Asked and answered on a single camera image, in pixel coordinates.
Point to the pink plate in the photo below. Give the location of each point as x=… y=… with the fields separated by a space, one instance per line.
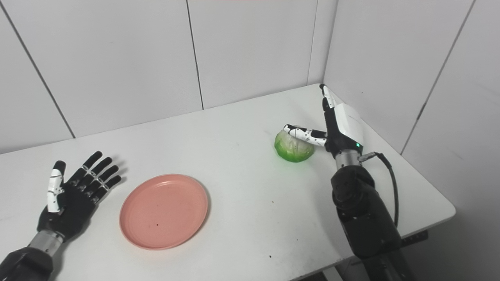
x=164 y=210

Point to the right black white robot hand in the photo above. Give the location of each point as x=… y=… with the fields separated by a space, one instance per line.
x=345 y=128

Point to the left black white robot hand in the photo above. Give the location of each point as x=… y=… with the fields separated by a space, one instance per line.
x=74 y=207

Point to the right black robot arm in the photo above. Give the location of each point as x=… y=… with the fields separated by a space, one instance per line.
x=363 y=210

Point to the black table frame rail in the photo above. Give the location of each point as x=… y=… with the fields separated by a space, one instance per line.
x=416 y=238

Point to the green white toy cabbage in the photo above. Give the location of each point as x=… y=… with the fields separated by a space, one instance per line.
x=293 y=150

